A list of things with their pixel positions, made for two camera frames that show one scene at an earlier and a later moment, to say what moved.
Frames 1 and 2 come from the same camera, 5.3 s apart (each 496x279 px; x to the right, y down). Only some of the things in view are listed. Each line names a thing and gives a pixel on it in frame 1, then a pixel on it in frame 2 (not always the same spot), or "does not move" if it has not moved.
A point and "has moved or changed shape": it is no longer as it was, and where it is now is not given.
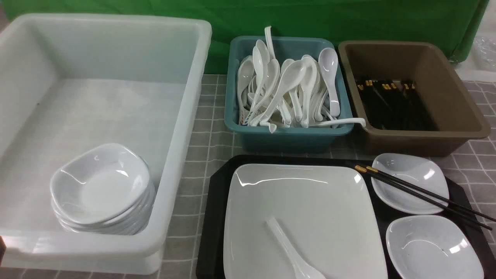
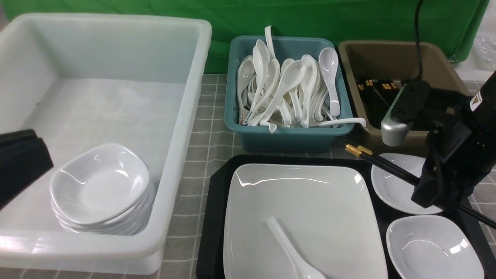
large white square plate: x=325 y=211 does not move
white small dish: x=432 y=247 does not move
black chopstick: x=366 y=171 -> x=408 y=178
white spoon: x=304 y=269 does not move
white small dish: x=414 y=170 does not move
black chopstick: x=377 y=170 has moved or changed shape
